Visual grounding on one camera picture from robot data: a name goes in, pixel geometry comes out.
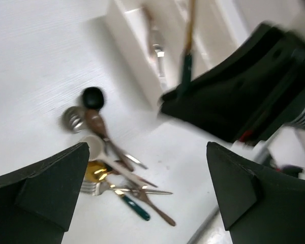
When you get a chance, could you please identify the left white container bin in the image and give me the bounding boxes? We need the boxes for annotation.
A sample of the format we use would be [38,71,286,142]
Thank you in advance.
[105,0,168,107]

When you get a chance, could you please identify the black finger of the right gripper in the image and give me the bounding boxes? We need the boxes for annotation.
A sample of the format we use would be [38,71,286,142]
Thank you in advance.
[160,22,305,143]

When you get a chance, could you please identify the right white container bin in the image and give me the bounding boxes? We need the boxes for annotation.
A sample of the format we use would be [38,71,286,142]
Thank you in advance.
[170,1,248,78]

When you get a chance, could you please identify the gold spoon dark handle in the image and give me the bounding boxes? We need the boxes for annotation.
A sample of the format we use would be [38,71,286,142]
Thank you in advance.
[84,161,150,221]

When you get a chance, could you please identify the white container bin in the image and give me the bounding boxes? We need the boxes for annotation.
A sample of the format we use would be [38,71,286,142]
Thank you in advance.
[170,1,248,78]
[105,0,168,107]

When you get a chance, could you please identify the black spoon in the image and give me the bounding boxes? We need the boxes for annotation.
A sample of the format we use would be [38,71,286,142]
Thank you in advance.
[81,86,105,110]

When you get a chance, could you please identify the silver spoon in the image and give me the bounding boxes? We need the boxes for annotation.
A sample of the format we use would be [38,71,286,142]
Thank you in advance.
[62,106,86,133]

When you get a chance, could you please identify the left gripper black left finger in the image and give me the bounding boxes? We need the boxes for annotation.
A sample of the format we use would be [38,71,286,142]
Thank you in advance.
[0,143,89,243]

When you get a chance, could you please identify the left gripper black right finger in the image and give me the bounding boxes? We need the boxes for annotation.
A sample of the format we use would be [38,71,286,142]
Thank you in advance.
[206,142,305,243]

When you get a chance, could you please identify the white spoon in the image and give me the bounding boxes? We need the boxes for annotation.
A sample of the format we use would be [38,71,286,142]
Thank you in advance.
[79,135,157,189]

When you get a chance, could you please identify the brown wooden spoon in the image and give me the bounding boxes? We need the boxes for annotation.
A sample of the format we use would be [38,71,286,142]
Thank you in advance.
[84,109,148,172]

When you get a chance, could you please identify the long copper handle utensil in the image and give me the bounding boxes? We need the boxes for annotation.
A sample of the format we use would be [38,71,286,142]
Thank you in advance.
[131,190,176,227]

